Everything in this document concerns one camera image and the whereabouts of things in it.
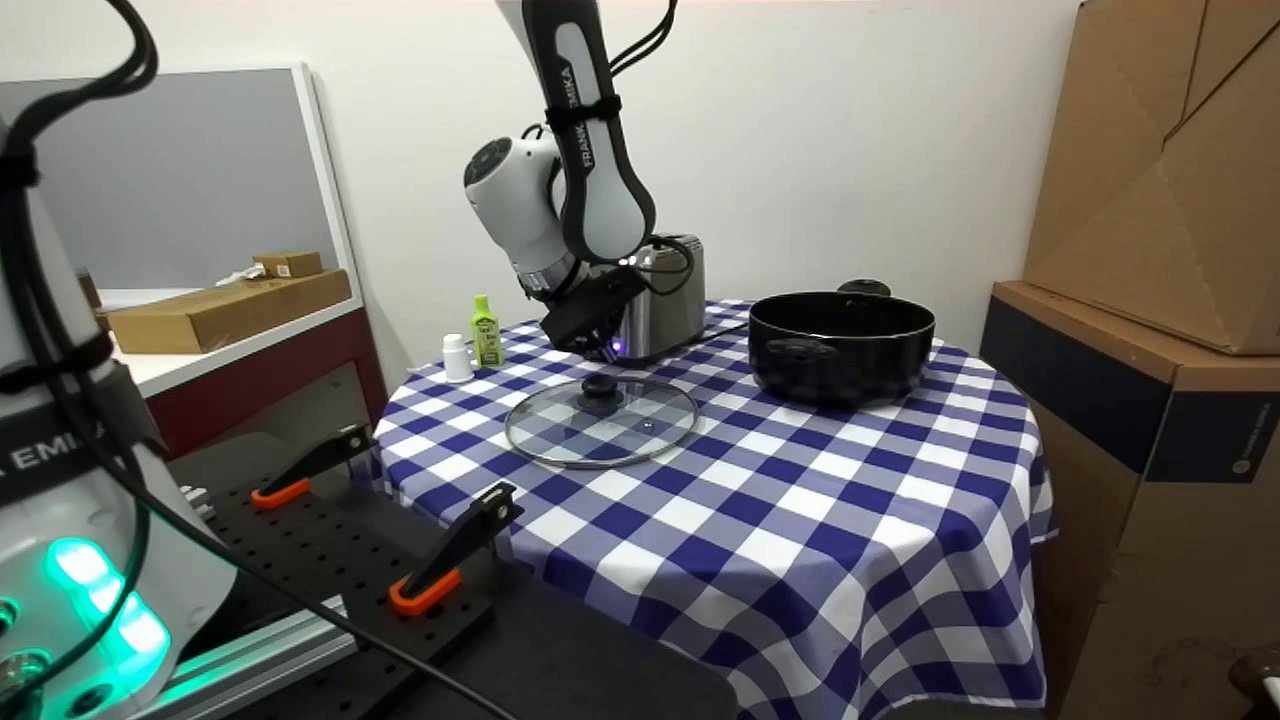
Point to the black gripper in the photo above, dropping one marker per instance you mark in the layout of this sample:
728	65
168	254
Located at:
587	304

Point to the silver toaster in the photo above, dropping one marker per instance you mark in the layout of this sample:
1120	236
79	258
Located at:
673	302

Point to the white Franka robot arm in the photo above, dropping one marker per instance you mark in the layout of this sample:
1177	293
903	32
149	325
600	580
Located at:
600	202

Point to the glass pot lid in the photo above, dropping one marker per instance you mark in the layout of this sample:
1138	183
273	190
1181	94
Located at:
600	425

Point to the green plastic bottle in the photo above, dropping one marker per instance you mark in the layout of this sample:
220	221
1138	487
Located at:
484	335

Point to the small white bottle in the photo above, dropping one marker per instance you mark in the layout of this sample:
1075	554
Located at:
458	358

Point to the black cooking pot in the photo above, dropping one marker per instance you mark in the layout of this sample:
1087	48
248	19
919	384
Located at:
840	345

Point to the black clamp orange tip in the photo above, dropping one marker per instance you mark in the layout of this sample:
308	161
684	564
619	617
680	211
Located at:
460	545
313	468

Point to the blue white checkered tablecloth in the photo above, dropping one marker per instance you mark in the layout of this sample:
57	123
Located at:
802	534

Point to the white side table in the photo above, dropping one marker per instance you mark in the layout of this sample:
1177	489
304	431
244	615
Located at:
265	382

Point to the black perforated mounting board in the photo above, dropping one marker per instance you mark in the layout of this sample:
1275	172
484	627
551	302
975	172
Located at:
347	561

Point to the flat cardboard box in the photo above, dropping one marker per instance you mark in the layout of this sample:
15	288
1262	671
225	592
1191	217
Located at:
225	311

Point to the framed partition panel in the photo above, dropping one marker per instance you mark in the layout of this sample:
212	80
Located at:
175	172

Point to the large brown cardboard box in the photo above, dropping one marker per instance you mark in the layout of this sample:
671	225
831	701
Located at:
1172	172

